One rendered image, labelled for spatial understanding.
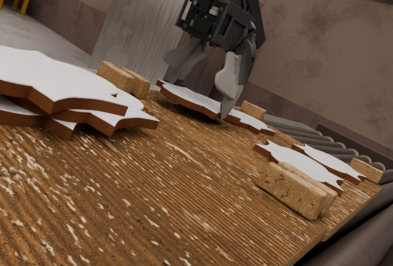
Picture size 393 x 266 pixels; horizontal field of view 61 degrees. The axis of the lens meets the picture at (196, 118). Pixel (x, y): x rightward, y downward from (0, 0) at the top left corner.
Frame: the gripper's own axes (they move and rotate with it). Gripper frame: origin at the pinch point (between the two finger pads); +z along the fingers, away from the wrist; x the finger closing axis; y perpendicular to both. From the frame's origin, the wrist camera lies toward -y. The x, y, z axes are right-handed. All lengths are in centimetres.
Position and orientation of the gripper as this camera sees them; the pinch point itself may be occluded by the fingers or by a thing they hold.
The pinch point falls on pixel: (199, 99)
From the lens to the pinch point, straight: 50.7
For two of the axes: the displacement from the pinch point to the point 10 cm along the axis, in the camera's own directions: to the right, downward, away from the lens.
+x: 7.1, 4.4, -5.4
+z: -3.9, 8.9, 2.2
